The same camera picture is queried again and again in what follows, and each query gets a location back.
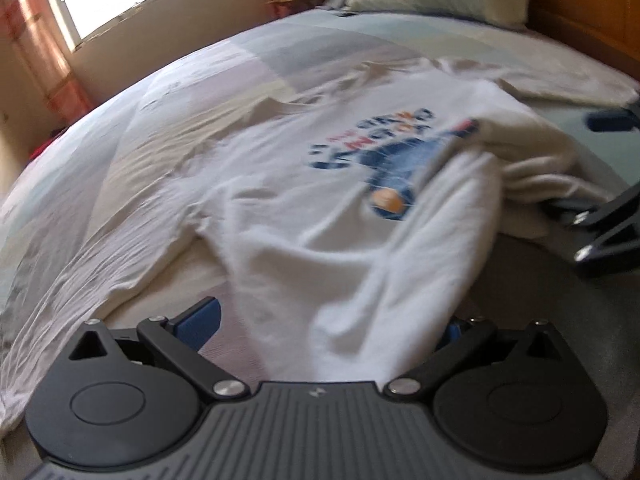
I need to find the pastel patchwork bedsheet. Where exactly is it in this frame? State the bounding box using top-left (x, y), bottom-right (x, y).
top-left (0, 2), bottom-right (640, 480)

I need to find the white printed sweatshirt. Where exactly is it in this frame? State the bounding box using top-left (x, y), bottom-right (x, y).
top-left (0, 55), bottom-right (640, 436)

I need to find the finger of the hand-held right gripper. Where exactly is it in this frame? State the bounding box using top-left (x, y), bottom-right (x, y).
top-left (584, 106), bottom-right (640, 134)
top-left (545, 187), bottom-right (640, 278)

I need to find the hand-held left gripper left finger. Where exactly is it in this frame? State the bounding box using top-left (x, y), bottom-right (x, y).
top-left (67, 296), bottom-right (251, 403)

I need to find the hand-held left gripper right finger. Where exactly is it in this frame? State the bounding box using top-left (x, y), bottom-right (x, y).
top-left (386, 317), bottom-right (563, 403)

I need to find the wooden bed headboard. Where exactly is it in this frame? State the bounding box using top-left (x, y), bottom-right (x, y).
top-left (525, 0), bottom-right (640, 81)

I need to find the red cloth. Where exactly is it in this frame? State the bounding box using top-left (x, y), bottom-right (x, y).
top-left (27, 130), bottom-right (66, 161)

